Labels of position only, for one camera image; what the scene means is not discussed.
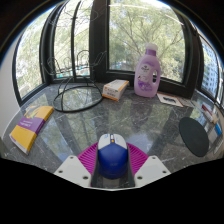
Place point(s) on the purple detergent bottle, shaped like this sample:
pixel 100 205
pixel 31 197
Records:
pixel 146 76

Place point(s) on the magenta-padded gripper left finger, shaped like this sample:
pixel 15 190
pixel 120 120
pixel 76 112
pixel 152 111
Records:
pixel 71 170

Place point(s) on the white and orange carton box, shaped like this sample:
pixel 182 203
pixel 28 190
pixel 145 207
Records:
pixel 115 90

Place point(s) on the yellow and purple book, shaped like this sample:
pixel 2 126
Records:
pixel 30 128

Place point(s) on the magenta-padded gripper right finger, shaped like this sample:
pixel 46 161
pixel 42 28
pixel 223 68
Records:
pixel 151 170

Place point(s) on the blue small box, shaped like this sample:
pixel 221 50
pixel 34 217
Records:
pixel 218 129

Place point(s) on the black round mouse pad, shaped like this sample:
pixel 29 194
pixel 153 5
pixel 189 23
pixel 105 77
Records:
pixel 194 136

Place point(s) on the red book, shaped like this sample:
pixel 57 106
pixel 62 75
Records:
pixel 209 113

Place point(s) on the blue and white computer mouse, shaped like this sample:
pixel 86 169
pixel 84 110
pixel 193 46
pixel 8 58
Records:
pixel 112 160

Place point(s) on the white card with dark picture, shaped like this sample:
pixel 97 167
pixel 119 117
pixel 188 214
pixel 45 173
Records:
pixel 170 99

